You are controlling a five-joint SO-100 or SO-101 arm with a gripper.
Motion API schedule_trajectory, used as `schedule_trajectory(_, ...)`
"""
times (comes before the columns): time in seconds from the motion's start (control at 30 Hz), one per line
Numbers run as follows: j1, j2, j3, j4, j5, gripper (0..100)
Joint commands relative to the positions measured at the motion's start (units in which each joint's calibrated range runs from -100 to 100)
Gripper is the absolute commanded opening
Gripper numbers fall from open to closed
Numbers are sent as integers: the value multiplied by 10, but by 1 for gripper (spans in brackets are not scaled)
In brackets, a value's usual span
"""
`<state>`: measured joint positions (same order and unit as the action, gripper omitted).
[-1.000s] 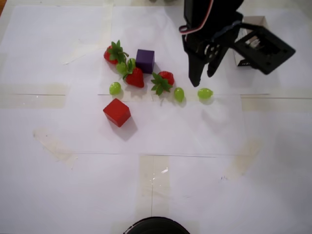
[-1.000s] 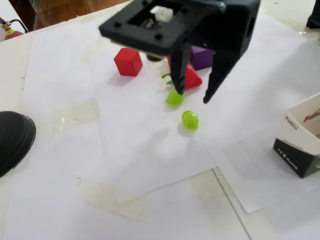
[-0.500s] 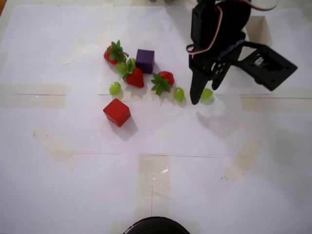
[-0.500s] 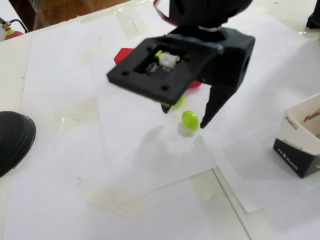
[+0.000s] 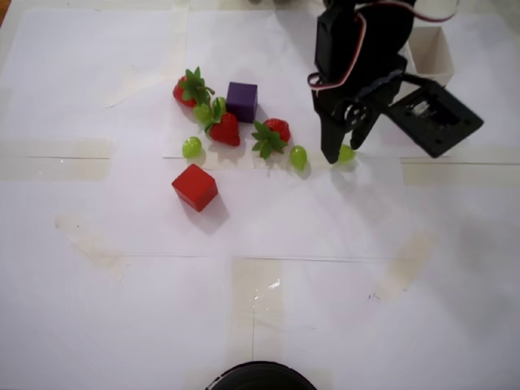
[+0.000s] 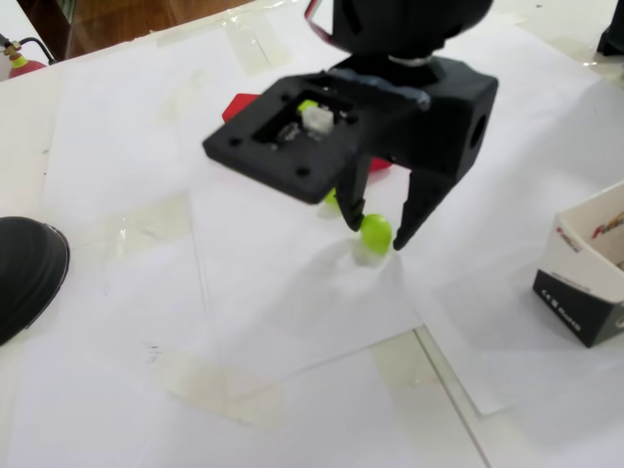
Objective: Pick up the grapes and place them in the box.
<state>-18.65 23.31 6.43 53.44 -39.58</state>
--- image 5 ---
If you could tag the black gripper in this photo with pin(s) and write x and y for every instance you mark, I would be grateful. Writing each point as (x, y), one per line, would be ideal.
(334, 122)

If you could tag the green plastic grape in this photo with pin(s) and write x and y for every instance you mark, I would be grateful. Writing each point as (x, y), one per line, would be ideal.
(298, 156)
(200, 113)
(191, 147)
(347, 155)

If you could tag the purple wooden cube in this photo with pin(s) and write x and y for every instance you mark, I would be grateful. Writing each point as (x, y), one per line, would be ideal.
(242, 101)

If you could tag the red plastic strawberry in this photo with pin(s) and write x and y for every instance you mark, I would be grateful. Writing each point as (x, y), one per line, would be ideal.
(180, 93)
(225, 130)
(278, 128)

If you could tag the white and black cardboard box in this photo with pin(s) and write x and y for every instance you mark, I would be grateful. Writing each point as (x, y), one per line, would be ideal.
(430, 53)

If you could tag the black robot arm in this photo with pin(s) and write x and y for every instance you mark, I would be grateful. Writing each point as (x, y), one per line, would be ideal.
(386, 32)

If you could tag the translucent tape strip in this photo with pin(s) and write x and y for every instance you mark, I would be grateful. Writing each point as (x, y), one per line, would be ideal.
(402, 264)
(264, 308)
(53, 162)
(130, 87)
(93, 248)
(455, 174)

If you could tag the red wooden cube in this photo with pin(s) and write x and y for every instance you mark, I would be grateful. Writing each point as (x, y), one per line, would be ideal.
(195, 187)

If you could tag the black round object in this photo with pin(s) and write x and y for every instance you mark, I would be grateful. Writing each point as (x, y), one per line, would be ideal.
(260, 378)

